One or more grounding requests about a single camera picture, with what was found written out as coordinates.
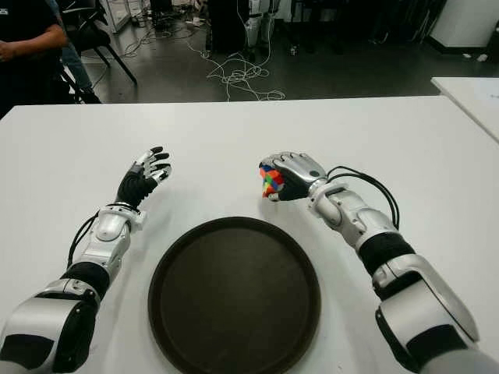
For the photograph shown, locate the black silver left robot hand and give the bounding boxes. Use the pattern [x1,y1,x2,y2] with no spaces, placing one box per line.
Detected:
[116,145,173,210]

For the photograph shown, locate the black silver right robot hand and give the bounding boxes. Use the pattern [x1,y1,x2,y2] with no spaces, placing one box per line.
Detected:
[258,151,327,203]

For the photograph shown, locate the multicoloured Rubik's cube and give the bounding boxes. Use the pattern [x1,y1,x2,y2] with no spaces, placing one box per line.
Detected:
[259,164,285,199]

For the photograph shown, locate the round dark brown plate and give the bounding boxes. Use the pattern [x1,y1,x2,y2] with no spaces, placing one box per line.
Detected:
[147,216,322,374]

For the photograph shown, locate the silver standing robot legs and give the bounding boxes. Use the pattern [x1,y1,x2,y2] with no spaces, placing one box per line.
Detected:
[243,0,276,59]

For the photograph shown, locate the black chair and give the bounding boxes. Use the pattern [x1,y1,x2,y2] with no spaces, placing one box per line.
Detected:
[64,0,138,85]

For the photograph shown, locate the tall black cabinet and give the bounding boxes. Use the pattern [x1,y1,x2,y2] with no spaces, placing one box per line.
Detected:
[206,0,250,55]

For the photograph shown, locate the white display cabinet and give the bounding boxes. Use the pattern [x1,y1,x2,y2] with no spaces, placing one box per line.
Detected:
[99,0,151,35]

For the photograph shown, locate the person in black shirt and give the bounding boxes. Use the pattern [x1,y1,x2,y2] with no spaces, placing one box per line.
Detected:
[0,0,102,118]

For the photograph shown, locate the white side table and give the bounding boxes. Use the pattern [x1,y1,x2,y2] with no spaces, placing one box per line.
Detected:
[430,76,499,143]

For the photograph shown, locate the white cabinet with black base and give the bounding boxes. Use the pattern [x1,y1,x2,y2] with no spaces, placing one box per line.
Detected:
[430,0,499,55]

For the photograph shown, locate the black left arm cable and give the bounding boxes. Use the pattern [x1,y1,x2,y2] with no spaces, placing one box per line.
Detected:
[66,210,101,270]

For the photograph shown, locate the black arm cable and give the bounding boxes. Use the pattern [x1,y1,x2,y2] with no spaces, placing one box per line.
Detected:
[66,210,101,270]
[329,165,401,231]

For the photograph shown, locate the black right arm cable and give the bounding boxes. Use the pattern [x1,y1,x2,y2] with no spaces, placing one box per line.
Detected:
[329,165,401,231]

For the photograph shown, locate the tangled white floor cables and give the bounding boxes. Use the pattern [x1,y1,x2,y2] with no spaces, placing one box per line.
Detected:
[186,38,286,103]

